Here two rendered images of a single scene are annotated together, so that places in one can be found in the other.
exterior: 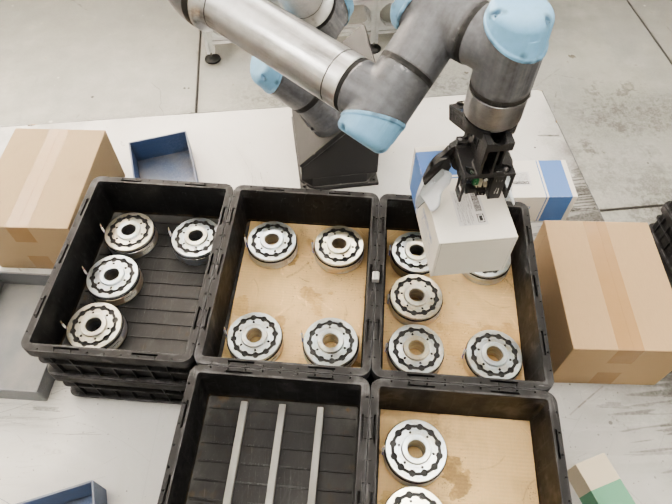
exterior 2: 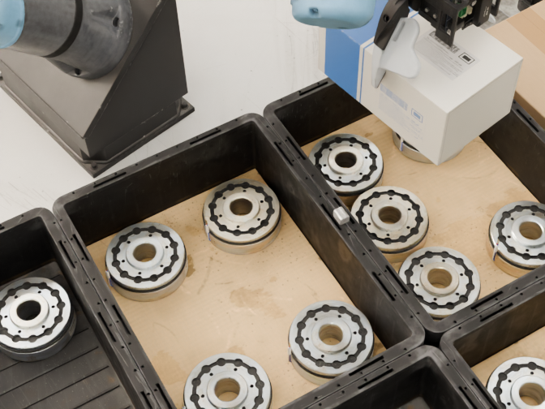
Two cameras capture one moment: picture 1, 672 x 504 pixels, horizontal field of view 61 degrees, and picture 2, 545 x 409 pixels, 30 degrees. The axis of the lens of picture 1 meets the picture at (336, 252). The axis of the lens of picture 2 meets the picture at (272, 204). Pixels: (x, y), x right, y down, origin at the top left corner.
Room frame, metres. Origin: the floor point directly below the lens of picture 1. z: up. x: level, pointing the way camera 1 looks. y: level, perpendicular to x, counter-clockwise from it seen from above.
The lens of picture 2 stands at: (0.00, 0.38, 1.94)
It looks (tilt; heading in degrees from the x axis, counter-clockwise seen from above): 54 degrees down; 327
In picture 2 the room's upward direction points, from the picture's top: 2 degrees counter-clockwise
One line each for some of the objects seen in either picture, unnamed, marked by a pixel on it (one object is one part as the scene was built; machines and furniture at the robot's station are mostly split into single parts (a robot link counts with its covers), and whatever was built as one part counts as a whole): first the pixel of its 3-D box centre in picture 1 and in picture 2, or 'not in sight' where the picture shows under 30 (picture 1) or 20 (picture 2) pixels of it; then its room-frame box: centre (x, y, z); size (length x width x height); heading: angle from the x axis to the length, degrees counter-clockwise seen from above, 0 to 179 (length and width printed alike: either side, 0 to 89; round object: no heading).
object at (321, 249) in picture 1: (339, 245); (241, 209); (0.68, -0.01, 0.86); 0.10 x 0.10 x 0.01
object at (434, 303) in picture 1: (416, 296); (388, 217); (0.56, -0.16, 0.86); 0.10 x 0.10 x 0.01
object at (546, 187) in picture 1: (525, 190); not in sight; (0.93, -0.47, 0.74); 0.20 x 0.12 x 0.09; 91
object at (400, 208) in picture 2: (416, 295); (389, 215); (0.56, -0.16, 0.86); 0.05 x 0.05 x 0.01
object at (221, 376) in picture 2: (254, 335); (227, 390); (0.47, 0.15, 0.86); 0.05 x 0.05 x 0.01
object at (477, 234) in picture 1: (458, 207); (415, 63); (0.59, -0.20, 1.09); 0.20 x 0.12 x 0.09; 6
